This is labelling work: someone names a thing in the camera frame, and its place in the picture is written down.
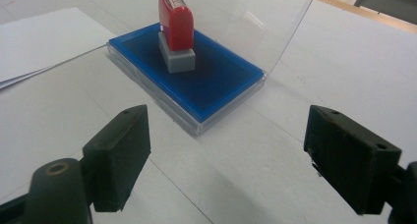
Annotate red and grey stamp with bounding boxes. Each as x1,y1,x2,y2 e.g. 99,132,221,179
157,0,197,75

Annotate white paper sheets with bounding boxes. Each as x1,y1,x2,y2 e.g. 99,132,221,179
0,7,116,90

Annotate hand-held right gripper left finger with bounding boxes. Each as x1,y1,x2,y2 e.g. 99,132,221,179
82,104,152,213

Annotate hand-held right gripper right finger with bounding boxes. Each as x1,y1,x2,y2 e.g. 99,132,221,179
303,104,403,216

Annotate blue ink pad case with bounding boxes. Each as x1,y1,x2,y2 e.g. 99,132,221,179
106,0,320,138

